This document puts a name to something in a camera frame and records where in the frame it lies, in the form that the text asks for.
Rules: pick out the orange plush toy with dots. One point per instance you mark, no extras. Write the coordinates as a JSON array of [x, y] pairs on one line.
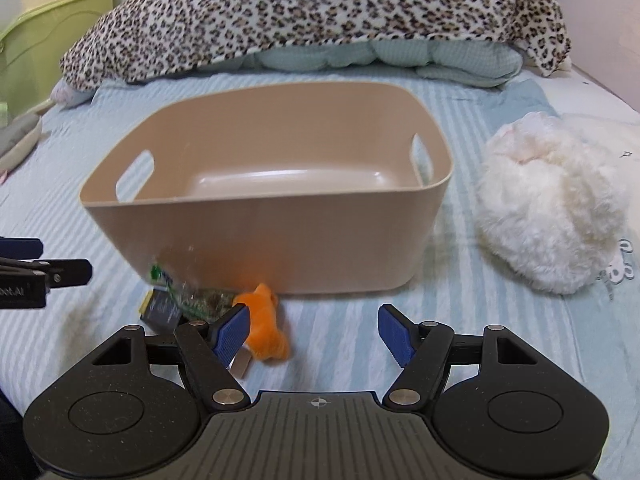
[[264, 325]]

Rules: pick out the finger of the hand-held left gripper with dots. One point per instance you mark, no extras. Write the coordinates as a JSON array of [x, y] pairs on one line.
[[20, 248], [65, 271]]

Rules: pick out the white fluffy plush toy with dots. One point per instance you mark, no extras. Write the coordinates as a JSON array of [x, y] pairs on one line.
[[550, 210]]

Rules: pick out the beige plastic storage bin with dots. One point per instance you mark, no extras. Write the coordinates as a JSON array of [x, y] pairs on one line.
[[280, 240]]

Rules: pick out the clear plastic packet green print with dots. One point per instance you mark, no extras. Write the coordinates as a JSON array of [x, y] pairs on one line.
[[200, 302]]

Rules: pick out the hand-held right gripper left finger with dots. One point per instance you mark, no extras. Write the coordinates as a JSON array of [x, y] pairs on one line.
[[231, 336]]

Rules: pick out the green plastic cabinet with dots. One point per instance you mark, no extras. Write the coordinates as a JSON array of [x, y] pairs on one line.
[[40, 55]]

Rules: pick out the leopard print blanket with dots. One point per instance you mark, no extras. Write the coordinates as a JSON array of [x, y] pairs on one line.
[[325, 0]]

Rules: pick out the grey plush toy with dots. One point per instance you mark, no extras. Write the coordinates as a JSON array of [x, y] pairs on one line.
[[17, 140]]

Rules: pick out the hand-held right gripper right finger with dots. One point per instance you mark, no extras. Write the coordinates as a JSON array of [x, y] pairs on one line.
[[395, 336]]

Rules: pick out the dark packet yellow edge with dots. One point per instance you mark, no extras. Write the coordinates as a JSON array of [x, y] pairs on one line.
[[160, 310]]

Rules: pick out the blue striped bed sheet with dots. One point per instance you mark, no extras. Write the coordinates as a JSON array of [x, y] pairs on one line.
[[345, 325]]

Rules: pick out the light green quilted comforter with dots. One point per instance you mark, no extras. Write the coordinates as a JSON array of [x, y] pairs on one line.
[[400, 57]]

